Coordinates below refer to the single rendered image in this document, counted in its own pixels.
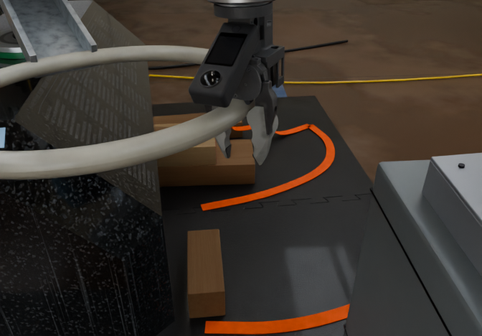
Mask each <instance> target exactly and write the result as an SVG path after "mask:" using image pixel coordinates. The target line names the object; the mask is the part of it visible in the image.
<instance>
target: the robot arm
mask: <svg viewBox="0 0 482 336"><path fill-rule="evenodd" d="M207 1H208V2H211V3H214V15H215V16H216V17H220V18H225V19H228V22H224V23H223V24H222V26H221V28H220V29H219V31H218V33H217V36H216V37H215V39H214V41H213V43H212V45H211V47H210V48H209V51H208V53H207V54H206V56H205V58H204V60H203V62H202V64H201V65H200V67H199V69H198V71H197V74H196V75H195V77H194V79H193V81H192V83H191V85H190V86H189V89H188V91H189V94H190V96H191V98H192V100H193V102H194V103H198V104H203V105H204V107H205V110H206V113H209V112H210V111H213V110H214V109H216V108H218V107H222V108H226V107H228V106H229V105H230V103H231V100H232V99H233V98H236V99H239V100H244V102H245V103H246V104H247V105H250V104H251V103H252V102H253V100H254V99H255V107H254V108H252V109H251V110H250V111H249V112H248V113H247V115H246V116H247V122H248V124H249V125H250V127H251V129H252V140H251V141H252V143H253V146H254V152H253V154H252V156H253V158H254V159H255V161H256V162H257V164H258V165H261V164H262V163H263V162H264V161H265V158H266V157H267V155H268V152H269V150H270V145H271V141H272V137H273V135H274V133H275V131H276V130H277V128H278V117H277V115H276V113H277V108H278V99H277V95H276V93H275V91H274V90H273V89H272V87H273V86H274V85H275V84H276V88H279V87H280V86H281V85H282V84H284V59H285V46H282V45H274V44H273V1H275V0H207ZM275 49H276V50H275ZM280 59H281V76H280V77H279V60H280ZM230 134H231V128H230V129H228V130H226V131H225V132H223V133H221V134H220V135H218V136H216V137H215V139H216V141H217V143H218V145H219V147H220V149H221V151H222V153H223V154H224V156H225V158H228V159H229V158H230V152H231V146H232V145H231V144H230Z"/></svg>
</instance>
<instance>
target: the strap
mask: <svg viewBox="0 0 482 336"><path fill-rule="evenodd" d="M308 128H309V129H310V130H312V131H313V132H314V133H316V134H317V135H318V136H320V137H321V139H322V140H323V142H324V144H325V145H326V157H325V159H324V161H323V162H322V163H321V164H320V165H319V166H318V167H317V168H316V169H314V170H313V171H312V172H309V173H308V174H306V175H304V176H302V177H300V178H298V179H295V180H293V181H291V182H288V183H285V184H283V185H280V186H277V187H274V188H271V189H269V190H264V191H262V192H257V193H254V194H251V195H245V196H242V197H236V198H231V199H227V200H220V201H216V202H210V203H206V204H202V205H201V207H202V210H203V211H205V210H212V209H216V208H220V207H226V206H230V205H236V204H240V203H244V202H250V201H253V200H258V199H261V198H264V197H268V196H271V195H275V194H278V193H280V192H284V191H286V190H289V189H291V188H294V187H297V186H299V185H301V184H303V183H305V182H308V181H310V180H312V179H314V178H315V177H317V176H319V175H320V174H322V173H323V172H325V171H326V170H327V169H328V168H329V167H330V166H331V164H332V162H333V160H334V156H335V148H334V144H333V142H332V141H331V140H330V138H329V137H328V136H327V135H326V134H325V133H324V132H322V131H321V130H320V129H318V128H317V127H316V126H314V125H313V124H312V125H309V124H304V125H302V126H299V127H296V128H294V129H289V130H286V131H275V133H276V134H280V135H287V134H294V133H296V132H299V131H302V130H305V129H308ZM232 129H234V130H236V131H246V130H250V129H251V127H250V125H249V126H238V127H234V126H233V127H232ZM349 305H350V304H348V305H345V306H342V307H338V308H335V309H331V310H329V311H326V312H321V313H318V314H312V315H308V316H305V317H297V318H293V319H283V320H276V321H267V322H222V321H206V325H205V332H204V333H205V334H245V335H258V334H273V333H281V332H292V331H297V330H304V329H308V328H312V327H318V326H321V325H326V324H329V323H332V322H337V321H339V320H342V319H346V318H347V316H348V312H349Z"/></svg>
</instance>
